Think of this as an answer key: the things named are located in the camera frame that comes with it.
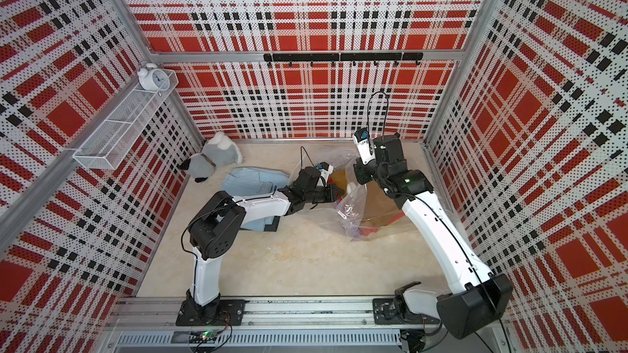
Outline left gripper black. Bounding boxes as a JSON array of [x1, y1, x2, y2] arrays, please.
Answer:
[[305, 183, 346, 204]]

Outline clear plastic vacuum bag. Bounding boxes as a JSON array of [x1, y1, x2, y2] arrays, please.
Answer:
[[289, 146, 416, 241]]

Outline dark grey trousers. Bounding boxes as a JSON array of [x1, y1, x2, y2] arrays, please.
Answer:
[[263, 216, 281, 232]]

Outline brown garment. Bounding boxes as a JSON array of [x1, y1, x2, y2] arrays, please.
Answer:
[[330, 170, 404, 237]]

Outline light blue garment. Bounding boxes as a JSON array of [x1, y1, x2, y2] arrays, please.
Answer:
[[220, 167, 289, 232]]

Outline red garment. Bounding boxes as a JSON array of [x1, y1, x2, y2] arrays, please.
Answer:
[[358, 227, 379, 237]]

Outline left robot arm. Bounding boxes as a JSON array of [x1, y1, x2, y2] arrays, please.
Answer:
[[184, 162, 344, 319]]

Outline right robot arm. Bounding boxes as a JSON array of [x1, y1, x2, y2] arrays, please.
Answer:
[[353, 128, 513, 340]]

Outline white vacuum bag valve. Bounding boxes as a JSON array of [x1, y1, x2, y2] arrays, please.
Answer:
[[346, 182, 358, 194]]

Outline grey white plush toy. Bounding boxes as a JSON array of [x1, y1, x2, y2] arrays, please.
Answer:
[[178, 132, 243, 183]]

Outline white alarm clock on shelf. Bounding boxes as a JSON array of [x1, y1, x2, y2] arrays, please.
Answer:
[[137, 63, 171, 92]]

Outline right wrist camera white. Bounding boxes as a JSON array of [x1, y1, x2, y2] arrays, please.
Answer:
[[353, 127, 375, 165]]

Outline black wall hook rail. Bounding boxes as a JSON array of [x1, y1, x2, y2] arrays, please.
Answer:
[[263, 52, 425, 64]]

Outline white wire mesh shelf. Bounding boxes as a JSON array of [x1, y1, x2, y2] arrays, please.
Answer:
[[73, 69, 178, 170]]

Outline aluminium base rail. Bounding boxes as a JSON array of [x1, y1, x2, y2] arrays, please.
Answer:
[[117, 295, 511, 349]]

